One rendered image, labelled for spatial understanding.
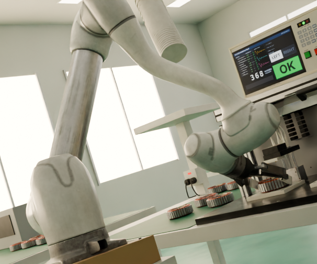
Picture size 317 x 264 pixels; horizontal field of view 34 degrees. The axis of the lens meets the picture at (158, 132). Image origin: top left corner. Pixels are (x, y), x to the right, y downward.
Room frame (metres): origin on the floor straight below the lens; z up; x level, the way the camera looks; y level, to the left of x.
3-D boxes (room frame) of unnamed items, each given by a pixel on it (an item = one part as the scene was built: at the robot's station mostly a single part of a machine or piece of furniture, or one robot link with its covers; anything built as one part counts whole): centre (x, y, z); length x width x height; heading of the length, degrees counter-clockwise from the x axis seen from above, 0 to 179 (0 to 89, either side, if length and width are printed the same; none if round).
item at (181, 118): (2.73, -0.13, 0.98); 0.37 x 0.35 x 0.46; 48
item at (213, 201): (2.12, -0.16, 0.77); 0.11 x 0.11 x 0.04
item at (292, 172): (1.88, -0.42, 0.80); 0.08 x 0.05 x 0.06; 48
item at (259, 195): (1.77, -0.32, 0.78); 0.15 x 0.15 x 0.01; 48
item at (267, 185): (1.77, -0.32, 0.80); 0.11 x 0.11 x 0.04
